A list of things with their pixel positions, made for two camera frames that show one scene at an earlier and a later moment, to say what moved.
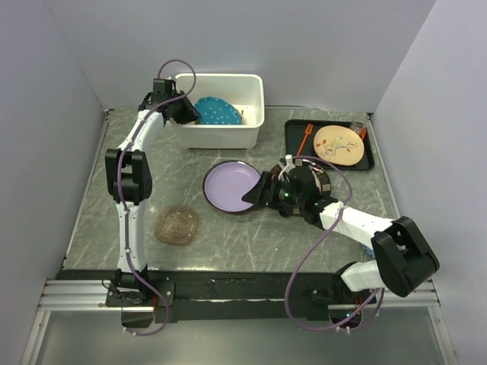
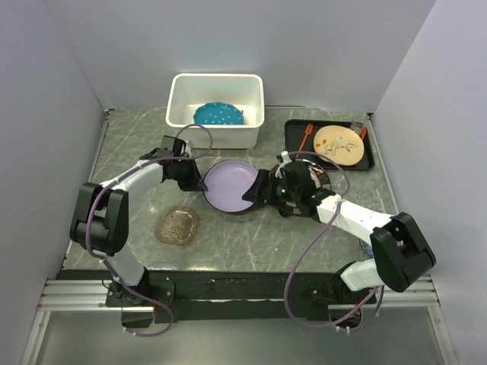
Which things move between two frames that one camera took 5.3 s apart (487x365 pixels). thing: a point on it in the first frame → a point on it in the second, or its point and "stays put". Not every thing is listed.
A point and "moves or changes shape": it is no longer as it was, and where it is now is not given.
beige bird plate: [340, 144] stays put
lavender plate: [225, 182] stays put
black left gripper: [190, 115] → [195, 182]
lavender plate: [226, 182] stays put
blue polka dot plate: [216, 111] moves or changes shape
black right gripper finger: [259, 194] stays put
